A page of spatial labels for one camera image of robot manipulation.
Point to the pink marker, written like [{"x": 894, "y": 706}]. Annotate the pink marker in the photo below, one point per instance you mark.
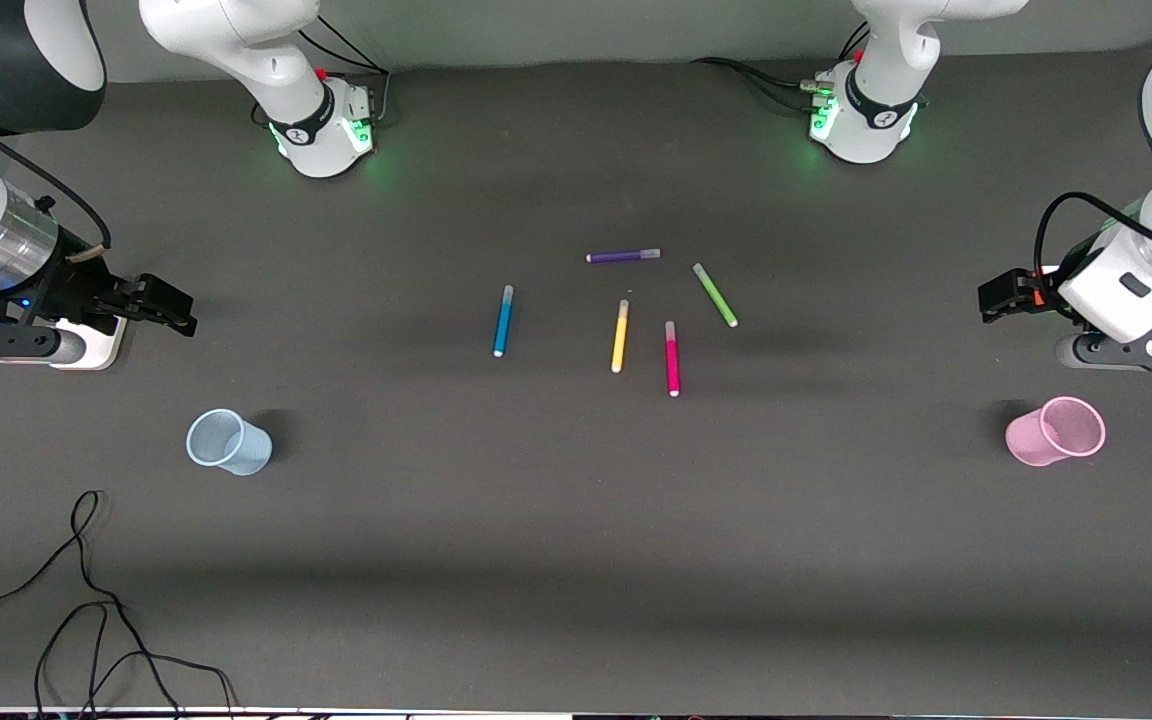
[{"x": 673, "y": 365}]

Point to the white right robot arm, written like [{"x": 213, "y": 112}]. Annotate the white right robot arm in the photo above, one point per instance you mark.
[{"x": 236, "y": 40}]

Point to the yellow marker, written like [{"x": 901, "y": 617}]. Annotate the yellow marker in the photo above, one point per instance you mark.
[{"x": 620, "y": 340}]

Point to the white stand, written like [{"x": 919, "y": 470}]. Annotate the white stand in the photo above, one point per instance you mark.
[{"x": 101, "y": 350}]

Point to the light blue plastic cup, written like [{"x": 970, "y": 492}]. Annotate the light blue plastic cup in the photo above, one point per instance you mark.
[{"x": 246, "y": 455}]

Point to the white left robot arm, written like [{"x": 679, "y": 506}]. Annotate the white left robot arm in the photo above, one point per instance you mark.
[{"x": 886, "y": 60}]

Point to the blue marker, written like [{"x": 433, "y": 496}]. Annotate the blue marker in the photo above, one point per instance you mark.
[{"x": 503, "y": 325}]

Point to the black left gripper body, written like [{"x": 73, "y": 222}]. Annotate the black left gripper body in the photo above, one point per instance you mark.
[{"x": 1014, "y": 294}]

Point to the green marker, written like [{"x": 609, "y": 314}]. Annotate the green marker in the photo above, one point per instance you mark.
[{"x": 716, "y": 296}]

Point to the purple marker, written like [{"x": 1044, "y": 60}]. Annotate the purple marker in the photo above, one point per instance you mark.
[{"x": 621, "y": 256}]

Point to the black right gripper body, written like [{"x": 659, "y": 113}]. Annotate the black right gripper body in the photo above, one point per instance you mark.
[{"x": 79, "y": 283}]

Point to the pink plastic cup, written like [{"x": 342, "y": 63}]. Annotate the pink plastic cup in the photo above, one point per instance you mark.
[{"x": 1031, "y": 445}]

